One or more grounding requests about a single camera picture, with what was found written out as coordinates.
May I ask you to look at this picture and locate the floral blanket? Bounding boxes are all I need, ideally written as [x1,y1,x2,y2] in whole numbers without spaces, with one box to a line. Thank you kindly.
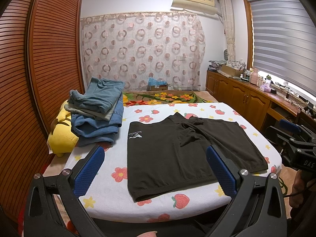
[123,90,217,107]

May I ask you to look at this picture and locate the blue denim folded jeans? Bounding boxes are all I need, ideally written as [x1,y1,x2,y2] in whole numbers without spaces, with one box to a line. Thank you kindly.
[71,94,124,147]

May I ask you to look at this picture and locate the zebra window blind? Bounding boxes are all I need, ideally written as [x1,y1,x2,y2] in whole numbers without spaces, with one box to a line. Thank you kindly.
[247,0,315,95]

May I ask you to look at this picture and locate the beige folded garment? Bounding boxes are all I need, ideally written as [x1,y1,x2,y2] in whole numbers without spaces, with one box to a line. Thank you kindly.
[64,102,117,121]

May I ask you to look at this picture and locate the black shorts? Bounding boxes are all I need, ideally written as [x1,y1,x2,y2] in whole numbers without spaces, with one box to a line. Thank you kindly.
[127,113,268,202]

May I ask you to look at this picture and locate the cardboard box with blue cloth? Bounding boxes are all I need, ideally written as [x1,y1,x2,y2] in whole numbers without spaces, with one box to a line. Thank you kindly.
[147,78,168,91]

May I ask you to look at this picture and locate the cardboard box on cabinet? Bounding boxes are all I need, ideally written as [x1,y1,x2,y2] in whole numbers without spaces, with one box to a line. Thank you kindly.
[221,65,244,77]

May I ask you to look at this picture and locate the person right hand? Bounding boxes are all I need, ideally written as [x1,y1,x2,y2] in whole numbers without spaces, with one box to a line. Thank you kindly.
[289,170,311,208]

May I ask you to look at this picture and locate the yellow pikachu plush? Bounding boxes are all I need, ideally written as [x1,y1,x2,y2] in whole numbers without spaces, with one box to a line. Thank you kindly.
[47,101,79,157]

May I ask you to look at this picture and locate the circle pattern lace curtain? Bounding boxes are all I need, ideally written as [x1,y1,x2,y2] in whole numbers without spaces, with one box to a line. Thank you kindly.
[80,12,205,90]

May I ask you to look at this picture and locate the wall air conditioner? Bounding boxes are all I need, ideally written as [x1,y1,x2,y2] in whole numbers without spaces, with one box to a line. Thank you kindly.
[171,0,217,15]

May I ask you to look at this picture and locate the wooden sideboard cabinet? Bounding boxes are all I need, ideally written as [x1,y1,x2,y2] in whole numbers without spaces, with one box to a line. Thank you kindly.
[206,71,315,134]

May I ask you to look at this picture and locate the wooden louvered wardrobe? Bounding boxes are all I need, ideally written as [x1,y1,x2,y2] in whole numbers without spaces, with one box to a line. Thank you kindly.
[1,0,84,221]

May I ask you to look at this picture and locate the beige side curtain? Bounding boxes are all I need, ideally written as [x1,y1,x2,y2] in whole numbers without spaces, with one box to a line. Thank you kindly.
[219,0,236,61]

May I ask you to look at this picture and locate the pink bottle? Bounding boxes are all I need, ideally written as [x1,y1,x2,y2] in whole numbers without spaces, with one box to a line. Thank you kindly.
[250,67,259,86]

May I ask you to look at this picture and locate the white strawberry print sheet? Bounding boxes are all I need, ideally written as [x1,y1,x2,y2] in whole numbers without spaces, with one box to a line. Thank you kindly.
[79,103,282,223]

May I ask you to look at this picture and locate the teal folded pants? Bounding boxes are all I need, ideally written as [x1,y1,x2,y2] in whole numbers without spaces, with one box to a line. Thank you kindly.
[68,77,125,114]

